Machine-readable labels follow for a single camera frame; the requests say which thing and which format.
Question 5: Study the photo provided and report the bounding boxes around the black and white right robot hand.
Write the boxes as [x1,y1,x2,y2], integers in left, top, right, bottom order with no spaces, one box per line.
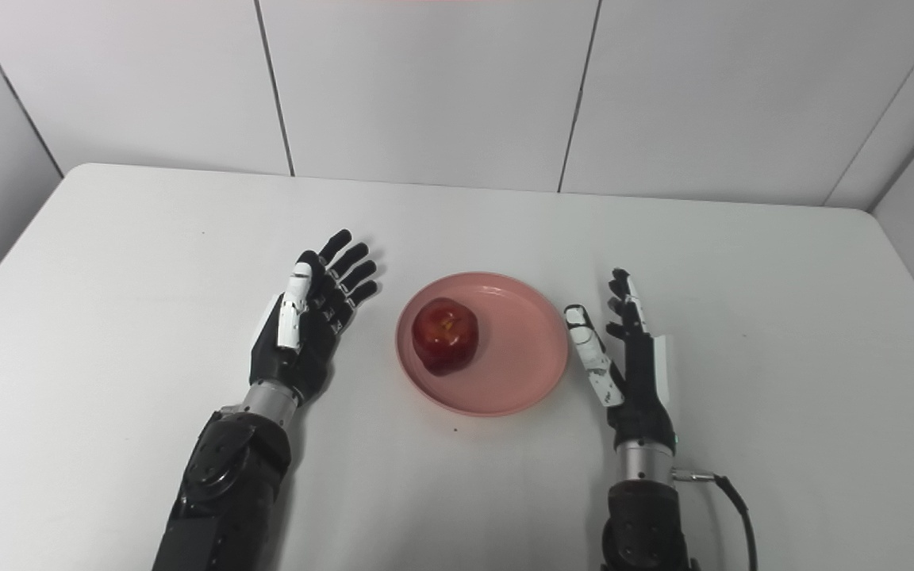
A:
[564,268,678,453]

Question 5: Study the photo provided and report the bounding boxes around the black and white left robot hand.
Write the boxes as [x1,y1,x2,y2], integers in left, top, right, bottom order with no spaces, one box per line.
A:
[249,229,378,405]

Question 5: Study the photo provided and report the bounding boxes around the pink round plate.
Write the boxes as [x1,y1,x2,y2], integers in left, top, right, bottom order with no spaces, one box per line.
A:
[395,272,570,418]

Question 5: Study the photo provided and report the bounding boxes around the red apple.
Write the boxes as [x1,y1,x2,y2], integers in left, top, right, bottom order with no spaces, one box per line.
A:
[413,297,479,377]

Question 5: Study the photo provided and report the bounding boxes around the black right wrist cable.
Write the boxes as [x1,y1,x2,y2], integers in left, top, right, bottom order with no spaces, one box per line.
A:
[673,469,759,571]

